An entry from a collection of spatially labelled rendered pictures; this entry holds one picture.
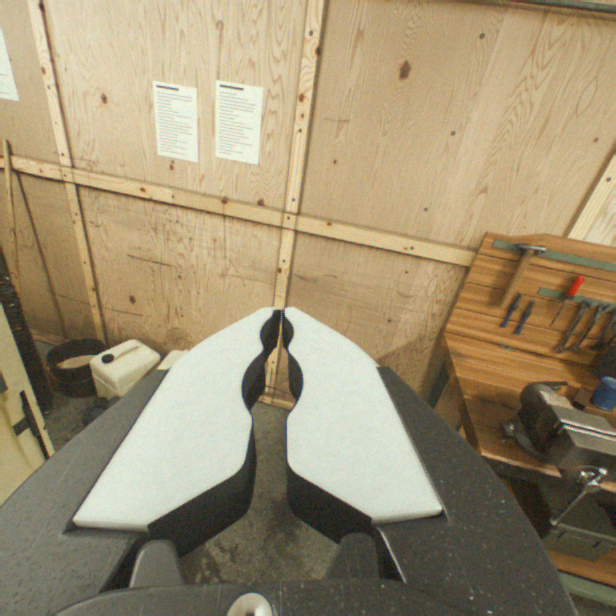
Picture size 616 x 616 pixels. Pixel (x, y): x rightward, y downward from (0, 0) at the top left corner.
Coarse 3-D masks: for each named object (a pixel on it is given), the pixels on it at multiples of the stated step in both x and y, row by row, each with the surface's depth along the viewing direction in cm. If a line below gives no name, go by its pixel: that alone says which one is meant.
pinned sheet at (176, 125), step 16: (160, 96) 142; (176, 96) 141; (192, 96) 139; (160, 112) 145; (176, 112) 144; (192, 112) 142; (160, 128) 148; (176, 128) 147; (192, 128) 146; (160, 144) 152; (176, 144) 150; (192, 144) 149; (192, 160) 152
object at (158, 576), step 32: (160, 544) 5; (352, 544) 5; (160, 576) 5; (352, 576) 5; (64, 608) 4; (96, 608) 4; (128, 608) 4; (160, 608) 4; (192, 608) 4; (224, 608) 4; (256, 608) 4; (288, 608) 4; (320, 608) 4; (352, 608) 4; (384, 608) 4; (416, 608) 4; (448, 608) 4
